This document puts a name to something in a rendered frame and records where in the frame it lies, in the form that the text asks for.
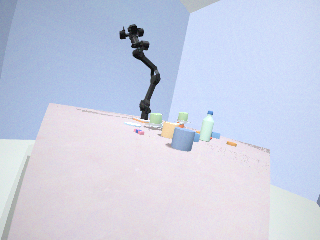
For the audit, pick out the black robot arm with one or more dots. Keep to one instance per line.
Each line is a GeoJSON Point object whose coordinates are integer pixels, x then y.
{"type": "Point", "coordinates": [155, 79]}

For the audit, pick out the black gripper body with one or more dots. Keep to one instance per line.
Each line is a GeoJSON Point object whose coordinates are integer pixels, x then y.
{"type": "Point", "coordinates": [123, 35]}

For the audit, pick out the blue cylinder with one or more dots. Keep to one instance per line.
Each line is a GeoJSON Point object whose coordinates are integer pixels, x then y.
{"type": "Point", "coordinates": [183, 139]}

